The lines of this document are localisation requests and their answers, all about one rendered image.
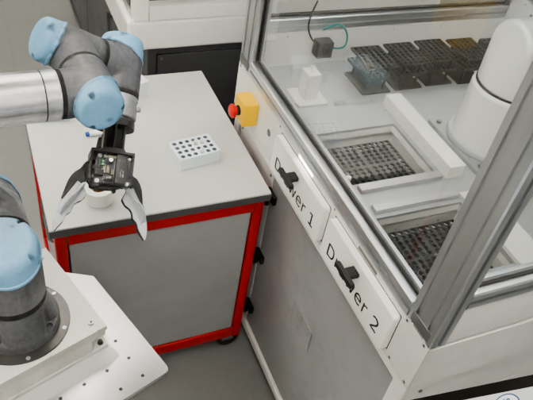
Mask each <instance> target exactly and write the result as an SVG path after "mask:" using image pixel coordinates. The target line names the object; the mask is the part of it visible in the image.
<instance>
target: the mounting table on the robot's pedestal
mask: <svg viewBox="0 0 533 400"><path fill-rule="evenodd" d="M65 273H66V274H67V276H68V277H69V278H70V279H71V281H72V282H73V283H74V284H75V285H76V287H77V288H78V289H79V291H80V292H81V293H82V295H83V296H84V297H85V299H86V300H87V301H88V302H89V303H90V304H91V306H92V307H93V308H94V310H95V311H96V312H97V314H98V315H99V316H100V318H101V319H102V320H103V321H104V322H105V324H106V325H107V330H106V331H105V335H104V336H105V338H106V339H107V340H108V342H110V344H111V345H112V346H113V348H114V349H115V350H116V352H117V353H118V354H119V356H120V358H118V359H116V360H114V361H113V362H111V363H109V364H107V365H106V366H104V367H102V368H101V369H99V370H97V371H96V372H94V373H93V374H91V375H88V376H87V377H86V378H84V379H82V380H80V381H79V382H77V383H75V384H74V385H72V386H70V387H68V388H67V389H66V390H63V391H61V392H60V393H58V394H57V395H55V396H53V397H52V398H50V399H49V400H128V399H130V398H131V397H133V396H134V395H136V394H138V393H140V392H141V391H142V390H144V389H145V388H147V387H149V386H150V385H152V384H153V383H155V382H157V381H158V380H160V379H161V378H162V377H164V376H166V375H167V373H168V366H167V365H166V364H165V363H164V362H163V360H162V359H161V358H160V357H159V355H158V354H157V353H156V352H155V350H154V349H153V348H152V346H151V345H150V344H149V343H148V342H147V341H146V340H145V339H144V337H143V336H142V335H141V333H140V332H139V331H138V330H137V328H136V327H135V326H134V324H133V323H132V322H131V321H130V320H129V319H128V318H127V317H126V315H125V314H124V313H123V311H122V310H121V309H120V308H119V306H118V305H117V304H116V303H115V301H114V300H112V298H111V297H110V296H109V295H108V293H107V292H106V291H105V289H104V288H103V287H102V286H101V284H100V283H99V282H98V281H97V280H96V278H95V277H93V276H92V275H80V274H75V273H69V272H65Z"/></svg>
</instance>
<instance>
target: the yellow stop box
mask: <svg viewBox="0 0 533 400"><path fill-rule="evenodd" d="M235 106H236V107H237V108H238V114H237V115H236V118H237V119H238V121H239V123H240V124H241V126H242V127H248V126H253V125H256V122H257V117H258V112H259V104H258V103H257V101H256V100H255V98H254V96H253V95H252V93H251V92H250V91H248V92H239V93H236V102H235Z"/></svg>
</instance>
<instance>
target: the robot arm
mask: <svg viewBox="0 0 533 400"><path fill-rule="evenodd" d="M29 54H30V56H31V58H32V59H33V60H35V61H37V62H39V63H42V64H43V65H44V66H46V65H47V66H49V67H52V68H53V69H44V70H35V71H15V72H5V73H0V127H6V126H13V125H26V124H33V123H40V122H47V121H59V120H64V119H72V118H76V119H77V120H78V121H79V122H80V123H81V124H82V125H84V126H85V127H87V128H90V129H96V130H98V131H100V132H103V134H102V137H99V138H98V142H97V145H96V148H95V147H92V148H91V150H90V152H89V154H88V160H87V161H86V162H85V163H84V164H83V165H82V167H81V168H79V169H78V170H77V171H75V172H74V173H73V174H72V175H71V177H70V178H69V179H68V181H67V184H66V186H65V188H64V191H63V194H62V196H61V199H60V200H59V205H58V206H57V209H56V212H55V214H54V218H53V222H52V230H53V231H54V232H55V231H56V230H57V228H58V227H59V226H60V225H61V224H62V223H63V219H64V218H65V216H66V215H68V214H69V213H70V212H71V210H72V207H73V206H74V205H75V204H76V203H79V202H81V201H82V200H83V199H84V198H85V197H86V190H85V187H84V186H85V185H86V182H87V184H88V187H89V188H90V189H94V191H97V190H107V191H111V193H112V194H115V193H116V190H119V189H121V190H123V189H125V194H124V196H123V197H122V199H121V203H122V204H123V206H124V208H126V209H127V210H128V211H129V212H130V214H131V219H132V221H133V222H134V223H135V225H136V231H137V233H138V234H139V236H140V238H141V239H142V240H146V235H147V220H146V212H145V208H144V206H143V196H142V189H141V186H140V183H139V181H138V180H137V179H136V178H135V177H134V176H133V169H134V162H135V154H136V153H130V152H126V151H125V136H126V135H127V134H131V133H134V128H135V122H136V113H140V111H141V108H140V107H137V105H138V100H139V93H140V80H141V73H142V69H143V66H144V62H143V60H144V46H143V43H142V41H141V40H140V39H139V38H138V37H136V36H135V35H133V34H131V33H123V32H122V31H109V32H107V33H105V34H104V35H103V36H102V37H98V36H96V35H94V34H92V33H88V32H87V31H85V30H82V29H80V28H77V27H75V26H73V25H70V24H68V22H66V21H60V20H57V19H55V18H53V17H43V18H41V19H40V20H39V21H38V22H37V23H36V25H35V26H34V28H33V30H32V33H31V35H30V38H29ZM59 321H60V315H59V307H58V304H57V302H56V300H55V299H54V297H53V296H52V295H51V293H50V292H49V291H48V289H47V288H46V284H45V278H44V269H43V263H42V248H41V245H40V241H39V239H38V237H37V235H36V233H35V232H34V230H33V229H32V228H31V227H30V225H29V221H28V218H27V216H26V214H25V210H24V207H23V204H22V200H21V196H20V193H19V191H18V190H17V188H16V187H15V186H14V184H13V183H12V182H11V180H9V179H8V178H7V177H5V176H4V175H2V174H0V355H5V356H17V355H22V354H25V353H29V352H32V351H34V350H36V349H38V348H40V347H42V346H43V345H44V344H46V343H47V342H48V341H49V340H50V339H51V338H52V337H53V336H54V334H55V333H56V330H57V329H58V327H59Z"/></svg>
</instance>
